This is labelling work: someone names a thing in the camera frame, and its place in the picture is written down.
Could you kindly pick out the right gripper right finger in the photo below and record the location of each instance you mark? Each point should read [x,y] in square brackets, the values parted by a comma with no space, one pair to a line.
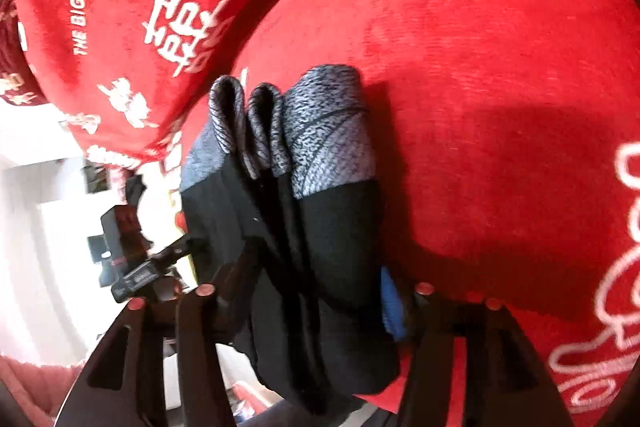
[465,360]

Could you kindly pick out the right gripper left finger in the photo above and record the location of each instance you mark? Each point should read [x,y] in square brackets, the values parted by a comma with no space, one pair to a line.
[122,384]

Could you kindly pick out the black pants grey waistband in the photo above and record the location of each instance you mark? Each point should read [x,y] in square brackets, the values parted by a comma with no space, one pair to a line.
[292,173]

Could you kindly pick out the pink left sleeve forearm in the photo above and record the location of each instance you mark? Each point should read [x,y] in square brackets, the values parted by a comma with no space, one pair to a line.
[39,390]

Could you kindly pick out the red sofa seat cover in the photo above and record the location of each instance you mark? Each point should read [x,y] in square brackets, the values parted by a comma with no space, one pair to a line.
[505,136]

